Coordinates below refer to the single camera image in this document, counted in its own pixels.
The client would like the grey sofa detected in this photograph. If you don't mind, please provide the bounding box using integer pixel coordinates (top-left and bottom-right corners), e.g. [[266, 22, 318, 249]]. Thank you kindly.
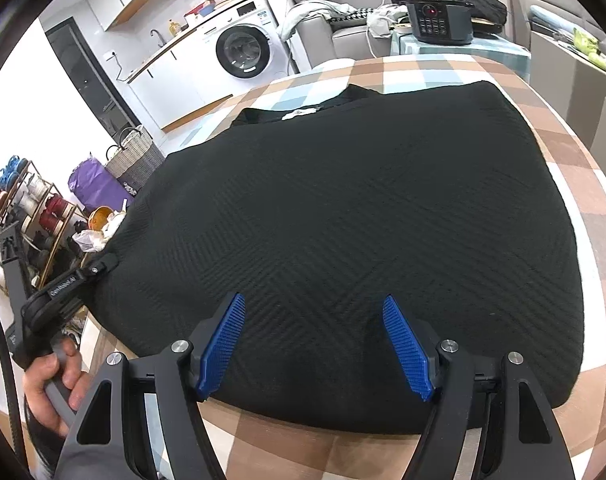
[[282, 0, 415, 68]]

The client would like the purple bag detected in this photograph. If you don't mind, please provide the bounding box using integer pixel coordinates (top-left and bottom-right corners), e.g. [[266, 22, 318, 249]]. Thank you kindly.
[[68, 157, 132, 211]]

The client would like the woven laundry basket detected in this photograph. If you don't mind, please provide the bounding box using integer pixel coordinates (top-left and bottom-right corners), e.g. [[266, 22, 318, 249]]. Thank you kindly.
[[105, 125, 165, 196]]

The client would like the person's left hand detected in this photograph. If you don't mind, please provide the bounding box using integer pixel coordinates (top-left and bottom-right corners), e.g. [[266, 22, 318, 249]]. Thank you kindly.
[[23, 336, 94, 437]]

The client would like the black digital safe box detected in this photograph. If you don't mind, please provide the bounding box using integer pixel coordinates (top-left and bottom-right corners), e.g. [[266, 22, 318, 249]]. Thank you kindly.
[[406, 0, 473, 46]]

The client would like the black knit sweater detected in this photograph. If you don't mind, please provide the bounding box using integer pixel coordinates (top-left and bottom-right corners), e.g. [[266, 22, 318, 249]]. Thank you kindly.
[[87, 81, 584, 434]]

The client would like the checkered bed blanket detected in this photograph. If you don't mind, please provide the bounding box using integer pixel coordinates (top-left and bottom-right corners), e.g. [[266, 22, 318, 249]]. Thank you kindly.
[[86, 54, 606, 479]]

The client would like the white washing machine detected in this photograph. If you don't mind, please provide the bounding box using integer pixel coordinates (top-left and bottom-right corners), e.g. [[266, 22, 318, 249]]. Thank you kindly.
[[196, 0, 297, 96]]

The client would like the wooden shoe rack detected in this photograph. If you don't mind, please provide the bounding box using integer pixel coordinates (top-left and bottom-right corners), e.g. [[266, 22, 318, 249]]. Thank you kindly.
[[0, 155, 87, 290]]

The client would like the grey desk cabinet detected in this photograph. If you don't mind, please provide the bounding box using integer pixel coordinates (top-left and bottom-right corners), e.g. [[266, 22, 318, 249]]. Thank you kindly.
[[531, 32, 606, 173]]

